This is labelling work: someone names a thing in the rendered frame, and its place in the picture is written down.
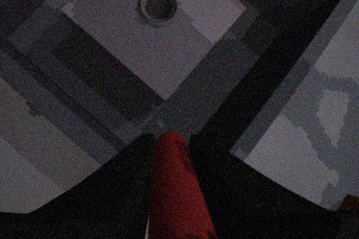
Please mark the red peg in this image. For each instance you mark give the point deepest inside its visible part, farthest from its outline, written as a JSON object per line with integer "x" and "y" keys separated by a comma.
{"x": 178, "y": 209}

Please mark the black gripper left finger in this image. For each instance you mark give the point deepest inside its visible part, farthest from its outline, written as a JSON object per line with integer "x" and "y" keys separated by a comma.
{"x": 112, "y": 203}

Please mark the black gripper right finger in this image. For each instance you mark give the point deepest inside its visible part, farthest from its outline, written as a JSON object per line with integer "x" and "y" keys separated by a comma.
{"x": 245, "y": 204}

